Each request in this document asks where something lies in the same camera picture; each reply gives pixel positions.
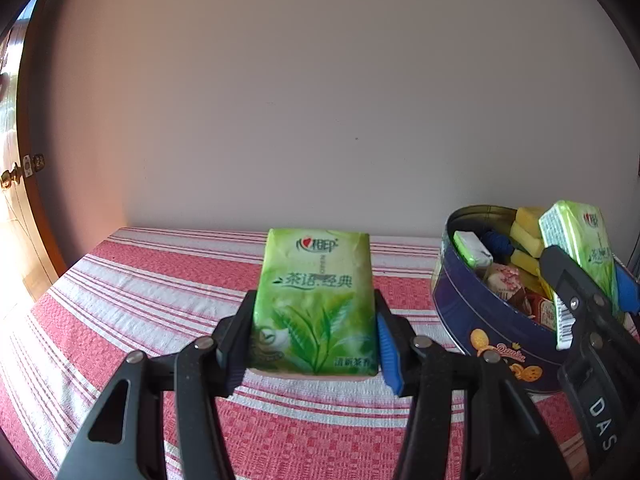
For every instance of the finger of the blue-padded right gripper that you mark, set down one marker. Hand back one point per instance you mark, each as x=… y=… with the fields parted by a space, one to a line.
x=628 y=289

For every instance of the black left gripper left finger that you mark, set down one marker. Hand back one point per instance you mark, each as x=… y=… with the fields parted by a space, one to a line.
x=122 y=437

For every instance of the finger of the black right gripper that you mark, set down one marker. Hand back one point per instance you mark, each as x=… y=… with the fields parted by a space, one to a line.
x=586 y=312

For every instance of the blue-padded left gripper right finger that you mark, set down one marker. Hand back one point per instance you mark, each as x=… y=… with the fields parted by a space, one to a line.
x=504 y=435

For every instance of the red snack packet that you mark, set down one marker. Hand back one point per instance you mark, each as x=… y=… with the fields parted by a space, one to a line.
x=542 y=310

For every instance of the green tissue pack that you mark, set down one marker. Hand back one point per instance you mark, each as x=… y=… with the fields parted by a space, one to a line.
x=314 y=312
x=579 y=229
x=472 y=250

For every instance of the yellow porous sponge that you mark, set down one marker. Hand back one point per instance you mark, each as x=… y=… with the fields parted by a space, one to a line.
x=525 y=262

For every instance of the yellow sponge with green scourer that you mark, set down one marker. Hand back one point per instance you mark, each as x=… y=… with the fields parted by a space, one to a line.
x=531 y=244

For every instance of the pink floral snack packet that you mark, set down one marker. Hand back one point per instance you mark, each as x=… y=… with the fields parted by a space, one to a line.
x=505 y=283

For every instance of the tan yellow sponge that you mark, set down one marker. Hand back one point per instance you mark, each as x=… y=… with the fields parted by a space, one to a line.
x=529 y=216

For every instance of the dark blue yarn ball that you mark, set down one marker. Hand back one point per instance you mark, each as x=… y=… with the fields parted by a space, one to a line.
x=499 y=245

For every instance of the yellow snack packet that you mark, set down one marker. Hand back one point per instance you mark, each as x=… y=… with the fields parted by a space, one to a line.
x=548 y=292

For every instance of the round blue cookie tin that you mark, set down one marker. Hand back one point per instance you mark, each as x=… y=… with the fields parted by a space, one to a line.
x=478 y=320

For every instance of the wooden door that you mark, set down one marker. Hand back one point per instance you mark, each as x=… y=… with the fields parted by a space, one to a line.
x=30 y=259

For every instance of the brass door handle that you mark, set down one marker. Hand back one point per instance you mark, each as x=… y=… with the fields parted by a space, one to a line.
x=29 y=166

